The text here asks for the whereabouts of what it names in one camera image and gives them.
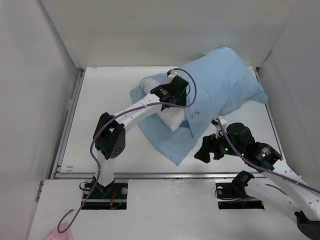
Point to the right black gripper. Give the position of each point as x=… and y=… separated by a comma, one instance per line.
x=208, y=142

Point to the pink plastic bag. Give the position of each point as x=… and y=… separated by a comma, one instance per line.
x=55, y=235

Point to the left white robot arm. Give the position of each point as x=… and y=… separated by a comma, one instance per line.
x=109, y=138

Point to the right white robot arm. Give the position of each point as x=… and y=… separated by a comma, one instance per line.
x=286, y=191

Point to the aluminium front rail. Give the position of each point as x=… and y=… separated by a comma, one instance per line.
x=64, y=176

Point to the light blue pillowcase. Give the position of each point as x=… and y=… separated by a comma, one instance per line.
x=220, y=83

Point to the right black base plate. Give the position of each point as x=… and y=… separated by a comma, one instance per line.
x=229, y=191

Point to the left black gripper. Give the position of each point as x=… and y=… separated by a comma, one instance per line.
x=181, y=99

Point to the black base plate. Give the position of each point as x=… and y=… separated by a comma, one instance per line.
x=117, y=190
x=229, y=191

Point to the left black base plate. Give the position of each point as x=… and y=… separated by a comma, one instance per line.
x=117, y=190

